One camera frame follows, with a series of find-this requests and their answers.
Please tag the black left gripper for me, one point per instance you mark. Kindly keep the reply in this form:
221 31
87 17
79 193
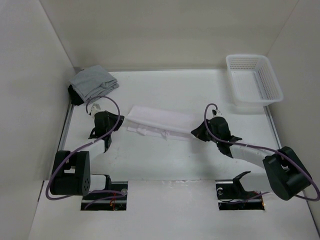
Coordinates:
118 120

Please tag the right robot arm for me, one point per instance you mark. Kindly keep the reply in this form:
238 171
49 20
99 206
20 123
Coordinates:
285 172

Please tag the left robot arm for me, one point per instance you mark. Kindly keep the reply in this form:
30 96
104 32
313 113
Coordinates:
71 173

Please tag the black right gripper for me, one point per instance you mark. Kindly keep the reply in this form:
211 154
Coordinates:
199 132

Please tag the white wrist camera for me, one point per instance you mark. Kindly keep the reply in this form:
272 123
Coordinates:
95 108
216 113

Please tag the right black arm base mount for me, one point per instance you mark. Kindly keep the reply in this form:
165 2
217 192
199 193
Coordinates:
232 196

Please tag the white plastic basket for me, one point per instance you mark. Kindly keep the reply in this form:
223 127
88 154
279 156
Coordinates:
252 80

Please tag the folded grey tank top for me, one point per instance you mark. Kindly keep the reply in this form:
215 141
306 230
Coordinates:
92 82

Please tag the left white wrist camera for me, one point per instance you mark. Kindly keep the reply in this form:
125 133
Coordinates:
95 108

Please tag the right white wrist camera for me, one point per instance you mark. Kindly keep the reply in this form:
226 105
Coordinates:
216 113

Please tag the white tank top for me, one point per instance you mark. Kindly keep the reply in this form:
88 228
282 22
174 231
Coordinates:
165 124

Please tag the folded black tank top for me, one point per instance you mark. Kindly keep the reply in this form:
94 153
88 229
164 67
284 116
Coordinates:
74 96

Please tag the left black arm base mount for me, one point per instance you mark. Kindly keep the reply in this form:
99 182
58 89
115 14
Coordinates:
105 195

